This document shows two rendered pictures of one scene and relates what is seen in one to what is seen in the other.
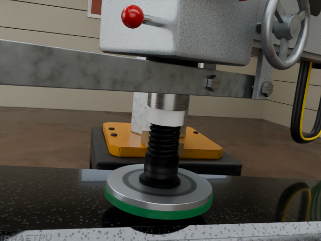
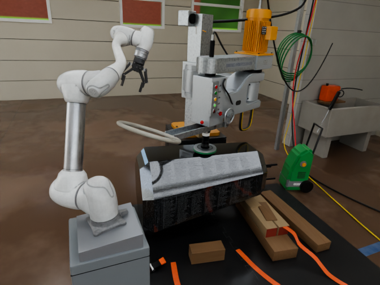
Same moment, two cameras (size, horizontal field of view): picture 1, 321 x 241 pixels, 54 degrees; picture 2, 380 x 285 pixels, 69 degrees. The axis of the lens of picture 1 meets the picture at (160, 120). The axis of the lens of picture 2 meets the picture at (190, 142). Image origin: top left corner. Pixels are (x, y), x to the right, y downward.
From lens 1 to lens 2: 1.98 m
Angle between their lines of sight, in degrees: 13
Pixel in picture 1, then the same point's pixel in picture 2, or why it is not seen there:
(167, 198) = (207, 150)
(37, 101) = not seen: hidden behind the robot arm
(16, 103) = not seen: hidden behind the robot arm
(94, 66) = (197, 131)
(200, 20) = (212, 120)
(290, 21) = (229, 116)
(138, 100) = (186, 115)
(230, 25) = (218, 117)
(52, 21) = (95, 33)
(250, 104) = not seen: hidden behind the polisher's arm
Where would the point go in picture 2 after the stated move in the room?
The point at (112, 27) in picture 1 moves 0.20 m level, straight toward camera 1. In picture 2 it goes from (194, 118) to (201, 125)
